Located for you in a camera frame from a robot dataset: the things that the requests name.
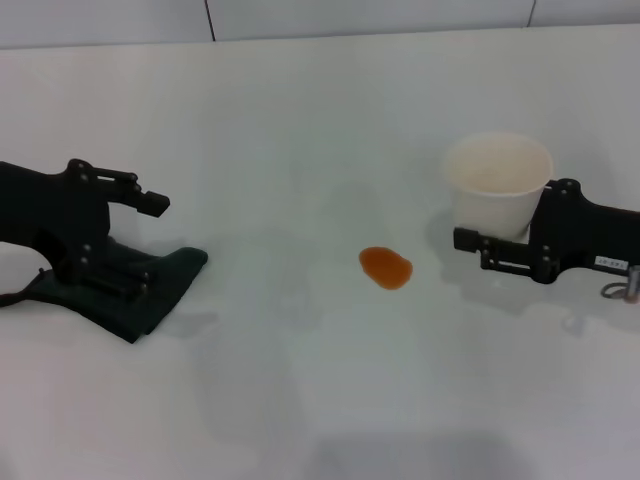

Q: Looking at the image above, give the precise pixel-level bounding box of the dark blue rag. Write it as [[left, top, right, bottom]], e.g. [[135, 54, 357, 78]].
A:
[[7, 237, 209, 345]]

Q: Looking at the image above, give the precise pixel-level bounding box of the white paper cup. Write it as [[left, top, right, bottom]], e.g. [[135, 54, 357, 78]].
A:
[[442, 131, 554, 240]]

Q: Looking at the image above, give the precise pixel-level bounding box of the right arm cable with connector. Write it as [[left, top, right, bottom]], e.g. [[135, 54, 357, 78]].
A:
[[601, 266, 640, 304]]

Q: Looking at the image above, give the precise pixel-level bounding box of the orange liquid stain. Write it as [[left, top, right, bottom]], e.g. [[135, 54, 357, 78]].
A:
[[358, 246, 415, 291]]

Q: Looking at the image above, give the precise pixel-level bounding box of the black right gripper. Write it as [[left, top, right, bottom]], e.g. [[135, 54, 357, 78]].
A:
[[452, 178, 640, 285]]

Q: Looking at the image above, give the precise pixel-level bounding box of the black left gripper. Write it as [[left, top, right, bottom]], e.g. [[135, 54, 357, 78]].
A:
[[0, 158, 172, 302]]

